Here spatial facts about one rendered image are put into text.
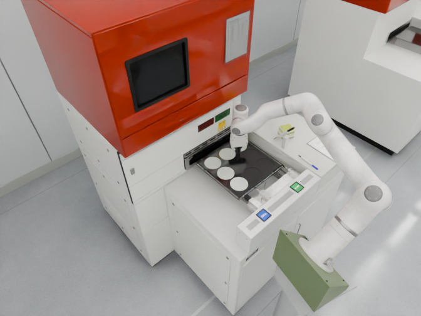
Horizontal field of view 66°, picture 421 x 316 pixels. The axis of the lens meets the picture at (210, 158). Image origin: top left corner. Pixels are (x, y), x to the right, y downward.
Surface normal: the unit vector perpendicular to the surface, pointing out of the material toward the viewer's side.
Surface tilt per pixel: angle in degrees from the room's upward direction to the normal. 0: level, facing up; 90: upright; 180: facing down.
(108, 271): 0
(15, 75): 90
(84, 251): 0
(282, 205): 0
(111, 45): 90
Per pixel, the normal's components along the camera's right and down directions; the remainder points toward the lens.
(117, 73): 0.67, 0.53
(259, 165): 0.00, -0.70
